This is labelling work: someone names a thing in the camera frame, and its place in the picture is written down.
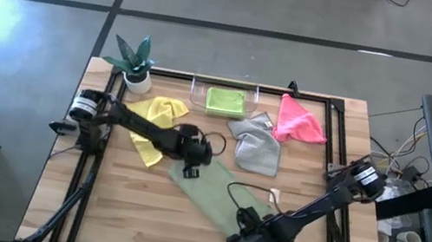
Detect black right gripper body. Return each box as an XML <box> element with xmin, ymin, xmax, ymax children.
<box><xmin>225</xmin><ymin>205</ymin><xmax>287</xmax><ymax>242</ymax></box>

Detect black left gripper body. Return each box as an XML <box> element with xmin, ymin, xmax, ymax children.
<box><xmin>165</xmin><ymin>121</ymin><xmax>218</xmax><ymax>183</ymax></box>

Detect sage green microfiber towel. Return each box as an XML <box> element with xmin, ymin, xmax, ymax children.
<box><xmin>158</xmin><ymin>151</ymin><xmax>287</xmax><ymax>242</ymax></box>

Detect yellow microfiber towel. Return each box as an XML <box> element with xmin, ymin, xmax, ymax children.
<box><xmin>116</xmin><ymin>91</ymin><xmax>193</xmax><ymax>173</ymax></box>

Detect lime green microfiber towel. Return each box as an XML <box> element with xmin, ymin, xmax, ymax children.
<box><xmin>202</xmin><ymin>84</ymin><xmax>249</xmax><ymax>121</ymax></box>

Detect grey microfiber towel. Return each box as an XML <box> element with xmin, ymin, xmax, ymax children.
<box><xmin>219</xmin><ymin>106</ymin><xmax>288</xmax><ymax>179</ymax></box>

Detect pink microfiber towel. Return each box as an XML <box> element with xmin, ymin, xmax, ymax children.
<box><xmin>270</xmin><ymin>91</ymin><xmax>335</xmax><ymax>151</ymax></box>

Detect clear plastic bin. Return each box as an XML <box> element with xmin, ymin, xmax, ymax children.
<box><xmin>187</xmin><ymin>72</ymin><xmax>263</xmax><ymax>124</ymax></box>

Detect green plant in white pot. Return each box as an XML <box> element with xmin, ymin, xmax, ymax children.
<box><xmin>97</xmin><ymin>28</ymin><xmax>161</xmax><ymax>97</ymax></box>

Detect small black clamp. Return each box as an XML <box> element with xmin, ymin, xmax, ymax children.
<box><xmin>285</xmin><ymin>79</ymin><xmax>303</xmax><ymax>97</ymax></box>

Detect clear plastic bag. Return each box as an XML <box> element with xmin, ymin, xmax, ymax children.
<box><xmin>367</xmin><ymin>173</ymin><xmax>421</xmax><ymax>238</ymax></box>

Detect black flat beam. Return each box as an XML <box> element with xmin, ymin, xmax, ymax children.
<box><xmin>373</xmin><ymin>177</ymin><xmax>432</xmax><ymax>229</ymax></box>

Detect black power adapter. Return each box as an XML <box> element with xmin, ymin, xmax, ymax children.
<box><xmin>402</xmin><ymin>164</ymin><xmax>424</xmax><ymax>185</ymax></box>

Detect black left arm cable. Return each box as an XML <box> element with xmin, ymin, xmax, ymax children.
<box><xmin>167</xmin><ymin>121</ymin><xmax>229</xmax><ymax>159</ymax></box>

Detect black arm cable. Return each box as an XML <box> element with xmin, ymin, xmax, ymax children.
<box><xmin>167</xmin><ymin>121</ymin><xmax>229</xmax><ymax>159</ymax></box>
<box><xmin>222</xmin><ymin>180</ymin><xmax>321</xmax><ymax>226</ymax></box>

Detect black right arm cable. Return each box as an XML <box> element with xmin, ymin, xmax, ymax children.
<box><xmin>222</xmin><ymin>180</ymin><xmax>321</xmax><ymax>226</ymax></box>

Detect black aluminium table frame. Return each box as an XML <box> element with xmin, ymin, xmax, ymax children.
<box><xmin>22</xmin><ymin>50</ymin><xmax>410</xmax><ymax>242</ymax></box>

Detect yellow and white cables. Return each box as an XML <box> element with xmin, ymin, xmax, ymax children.
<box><xmin>360</xmin><ymin>98</ymin><xmax>432</xmax><ymax>180</ymax></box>

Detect black floor cable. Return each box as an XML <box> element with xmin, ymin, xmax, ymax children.
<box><xmin>383</xmin><ymin>0</ymin><xmax>411</xmax><ymax>9</ymax></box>

